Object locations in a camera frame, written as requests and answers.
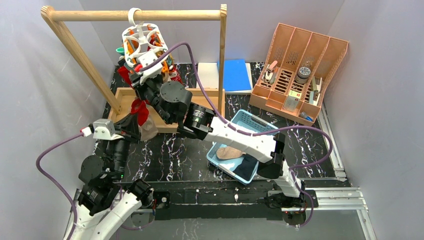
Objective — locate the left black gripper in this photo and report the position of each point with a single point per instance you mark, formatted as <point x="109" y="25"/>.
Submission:
<point x="129" y="129"/>

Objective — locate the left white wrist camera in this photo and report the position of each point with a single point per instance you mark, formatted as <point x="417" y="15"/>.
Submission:
<point x="101" y="129"/>

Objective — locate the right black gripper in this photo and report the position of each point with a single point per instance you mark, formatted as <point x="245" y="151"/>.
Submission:
<point x="138" y="81"/>

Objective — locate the grey round tin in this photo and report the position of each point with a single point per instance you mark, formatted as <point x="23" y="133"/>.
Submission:
<point x="303" y="74"/>

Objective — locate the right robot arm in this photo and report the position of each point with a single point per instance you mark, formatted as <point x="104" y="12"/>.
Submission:
<point x="173" y="103"/>

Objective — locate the white sock hanger with clips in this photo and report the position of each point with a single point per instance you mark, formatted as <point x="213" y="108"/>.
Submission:
<point x="141" y="37"/>

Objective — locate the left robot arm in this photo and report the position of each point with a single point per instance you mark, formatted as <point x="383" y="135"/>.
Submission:
<point x="104" y="203"/>

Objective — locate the white small box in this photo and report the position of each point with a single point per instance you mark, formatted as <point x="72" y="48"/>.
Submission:
<point x="292" y="100"/>

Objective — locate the long red hanging sock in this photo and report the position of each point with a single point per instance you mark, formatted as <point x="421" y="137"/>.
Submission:
<point x="124" y="73"/>

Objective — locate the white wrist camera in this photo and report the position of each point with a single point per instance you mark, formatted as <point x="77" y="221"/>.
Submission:
<point x="101" y="129"/>
<point x="147" y="67"/>

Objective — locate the navy sock in basket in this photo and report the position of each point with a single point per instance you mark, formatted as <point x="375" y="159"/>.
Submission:
<point x="247" y="168"/>

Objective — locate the white board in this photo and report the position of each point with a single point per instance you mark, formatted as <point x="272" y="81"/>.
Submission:
<point x="208" y="73"/>

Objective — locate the stapler in organizer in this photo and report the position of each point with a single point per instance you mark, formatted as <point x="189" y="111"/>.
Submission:
<point x="270" y="72"/>

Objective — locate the light blue plastic basket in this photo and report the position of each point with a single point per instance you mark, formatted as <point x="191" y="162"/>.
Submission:
<point x="253" y="124"/>

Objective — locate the beige sock in basket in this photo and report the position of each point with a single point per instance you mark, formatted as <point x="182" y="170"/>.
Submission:
<point x="228" y="153"/>

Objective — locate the blue folder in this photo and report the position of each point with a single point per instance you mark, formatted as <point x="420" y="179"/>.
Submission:
<point x="236" y="77"/>

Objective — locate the pink desk file organizer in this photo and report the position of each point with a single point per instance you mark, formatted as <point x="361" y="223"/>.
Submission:
<point x="293" y="48"/>

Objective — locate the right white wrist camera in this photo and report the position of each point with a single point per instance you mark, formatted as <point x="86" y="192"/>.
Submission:
<point x="147" y="67"/>

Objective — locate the metal base rail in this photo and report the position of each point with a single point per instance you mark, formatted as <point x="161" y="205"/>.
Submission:
<point x="214" y="200"/>

